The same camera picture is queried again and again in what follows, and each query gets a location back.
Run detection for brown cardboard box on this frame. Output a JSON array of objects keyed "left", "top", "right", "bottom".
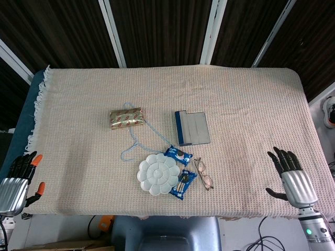
[{"left": 12, "top": 239, "right": 116, "bottom": 251}]

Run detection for blue Oreo packet pink cookie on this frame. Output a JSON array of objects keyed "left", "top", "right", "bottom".
[{"left": 164, "top": 144, "right": 194, "bottom": 167}]

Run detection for white flower-shaped paint palette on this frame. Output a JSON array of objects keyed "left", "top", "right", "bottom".
[{"left": 138, "top": 153, "right": 181, "bottom": 196}]

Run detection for black cable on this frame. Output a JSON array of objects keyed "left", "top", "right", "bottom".
[
  {"left": 245, "top": 216, "right": 288, "bottom": 251},
  {"left": 87, "top": 215, "right": 105, "bottom": 239}
]

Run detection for blue padded table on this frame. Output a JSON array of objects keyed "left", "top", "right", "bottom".
[{"left": 0, "top": 69, "right": 49, "bottom": 181}]

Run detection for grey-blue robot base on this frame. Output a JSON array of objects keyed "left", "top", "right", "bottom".
[{"left": 111, "top": 216, "right": 222, "bottom": 251}]

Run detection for blue Oreo packet yellow cookies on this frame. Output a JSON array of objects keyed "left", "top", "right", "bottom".
[{"left": 169, "top": 169, "right": 198, "bottom": 201}]

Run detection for white sneaker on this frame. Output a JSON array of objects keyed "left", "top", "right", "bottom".
[{"left": 322, "top": 96, "right": 335, "bottom": 129}]

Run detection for thin-framed eyeglasses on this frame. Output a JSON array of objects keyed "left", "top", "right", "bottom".
[{"left": 193, "top": 157, "right": 215, "bottom": 191}]

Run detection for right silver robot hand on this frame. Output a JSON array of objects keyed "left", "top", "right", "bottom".
[{"left": 265, "top": 146, "right": 319, "bottom": 209}]

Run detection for beige waffle-weave blanket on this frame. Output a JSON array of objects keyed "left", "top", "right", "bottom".
[{"left": 25, "top": 64, "right": 331, "bottom": 220}]

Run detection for gold red wrapped package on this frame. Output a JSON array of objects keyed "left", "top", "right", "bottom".
[{"left": 109, "top": 107, "right": 145, "bottom": 130}]

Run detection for light blue yarn string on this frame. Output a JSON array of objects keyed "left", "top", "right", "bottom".
[{"left": 120, "top": 102, "right": 171, "bottom": 163}]

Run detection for orange tool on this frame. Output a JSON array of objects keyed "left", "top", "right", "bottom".
[{"left": 98, "top": 215, "right": 116, "bottom": 233}]

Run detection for blue glasses case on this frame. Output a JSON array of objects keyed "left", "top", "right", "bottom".
[{"left": 174, "top": 110, "right": 211, "bottom": 146}]

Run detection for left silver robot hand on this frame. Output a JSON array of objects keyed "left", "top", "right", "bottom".
[{"left": 0, "top": 151, "right": 46, "bottom": 217}]

